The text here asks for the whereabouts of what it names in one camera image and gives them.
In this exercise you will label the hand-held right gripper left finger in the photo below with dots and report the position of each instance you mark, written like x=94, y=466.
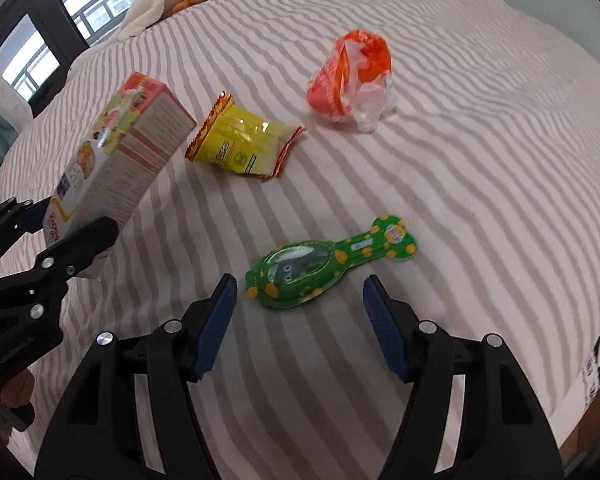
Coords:
x=215, y=330

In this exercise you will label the white sheer curtain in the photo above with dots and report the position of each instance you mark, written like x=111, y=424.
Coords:
x=2, y=85

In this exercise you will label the person's left hand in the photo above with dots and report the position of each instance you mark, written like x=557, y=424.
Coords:
x=16, y=389

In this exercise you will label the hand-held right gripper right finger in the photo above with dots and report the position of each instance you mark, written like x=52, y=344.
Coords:
x=385, y=330

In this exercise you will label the grey striped blanket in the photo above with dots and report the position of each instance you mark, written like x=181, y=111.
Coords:
x=405, y=185

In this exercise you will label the white plush goose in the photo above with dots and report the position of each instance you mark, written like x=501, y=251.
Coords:
x=145, y=7

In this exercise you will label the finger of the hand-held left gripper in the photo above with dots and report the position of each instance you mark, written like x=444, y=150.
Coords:
x=32, y=216
x=82, y=245

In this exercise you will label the colourful printed carton box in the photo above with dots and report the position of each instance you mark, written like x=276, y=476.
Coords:
x=130, y=150

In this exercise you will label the green dotted toy packet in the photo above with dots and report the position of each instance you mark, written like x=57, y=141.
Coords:
x=300, y=270

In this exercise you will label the orange plastic bag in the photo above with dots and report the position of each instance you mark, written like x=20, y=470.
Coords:
x=340, y=80

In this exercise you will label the yellow snack packet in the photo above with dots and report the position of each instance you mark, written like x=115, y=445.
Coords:
x=240, y=142

